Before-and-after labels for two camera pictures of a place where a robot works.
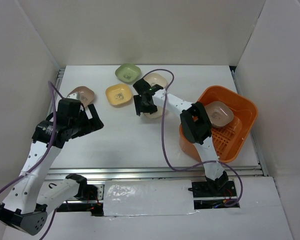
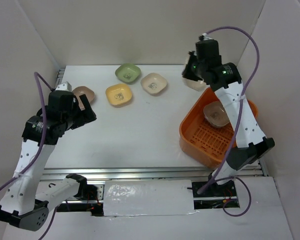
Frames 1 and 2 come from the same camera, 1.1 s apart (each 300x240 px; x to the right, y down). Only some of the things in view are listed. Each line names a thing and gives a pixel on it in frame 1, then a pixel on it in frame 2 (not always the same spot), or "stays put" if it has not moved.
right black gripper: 140,109 -> 187,73
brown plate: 85,94 stays put
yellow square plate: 119,94 stays put
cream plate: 159,113 -> 199,85
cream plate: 154,78 stays put
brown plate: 219,114 stays put
